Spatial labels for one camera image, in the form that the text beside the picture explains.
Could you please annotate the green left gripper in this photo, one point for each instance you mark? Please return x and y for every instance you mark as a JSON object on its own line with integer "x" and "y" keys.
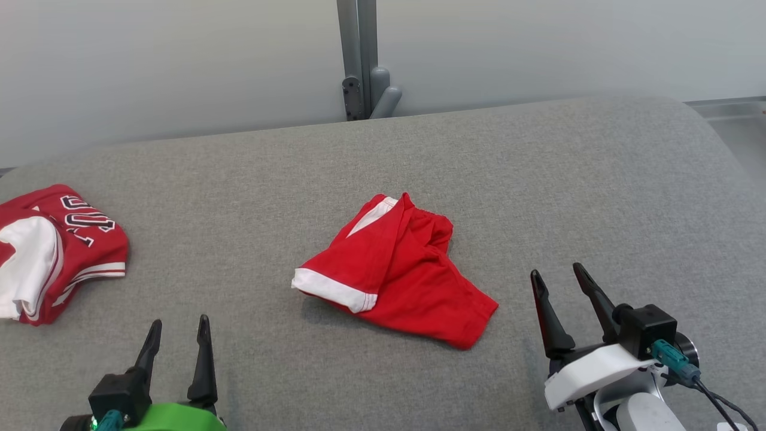
{"x": 176, "y": 418}

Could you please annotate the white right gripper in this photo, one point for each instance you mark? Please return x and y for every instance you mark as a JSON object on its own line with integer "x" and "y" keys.
{"x": 589, "y": 374}

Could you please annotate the red basketball jersey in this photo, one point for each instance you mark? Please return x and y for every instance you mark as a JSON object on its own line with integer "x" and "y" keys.
{"x": 90, "y": 257}

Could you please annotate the red shorts with white trim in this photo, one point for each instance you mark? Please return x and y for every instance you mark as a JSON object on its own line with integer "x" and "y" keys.
{"x": 413, "y": 281}

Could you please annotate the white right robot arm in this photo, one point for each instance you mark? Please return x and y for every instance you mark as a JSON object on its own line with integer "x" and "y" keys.
{"x": 643, "y": 416}

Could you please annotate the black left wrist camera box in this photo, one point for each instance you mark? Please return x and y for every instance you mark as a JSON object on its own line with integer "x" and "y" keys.
{"x": 119, "y": 392}

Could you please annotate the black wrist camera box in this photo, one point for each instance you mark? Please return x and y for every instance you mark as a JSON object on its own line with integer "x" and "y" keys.
{"x": 649, "y": 329}
{"x": 119, "y": 392}

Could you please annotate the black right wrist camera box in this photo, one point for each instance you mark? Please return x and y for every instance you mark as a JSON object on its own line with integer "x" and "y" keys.
{"x": 649, "y": 329}

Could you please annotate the teal left camera connector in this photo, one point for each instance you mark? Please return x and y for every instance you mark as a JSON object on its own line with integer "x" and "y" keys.
{"x": 109, "y": 422}

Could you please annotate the teal camera connector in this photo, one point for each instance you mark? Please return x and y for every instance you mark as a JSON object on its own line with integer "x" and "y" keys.
{"x": 109, "y": 422}
{"x": 673, "y": 359}

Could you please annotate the teal right camera connector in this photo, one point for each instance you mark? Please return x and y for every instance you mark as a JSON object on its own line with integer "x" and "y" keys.
{"x": 673, "y": 359}

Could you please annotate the grey metal post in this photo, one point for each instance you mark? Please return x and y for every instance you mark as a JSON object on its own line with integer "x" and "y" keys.
{"x": 359, "y": 54}

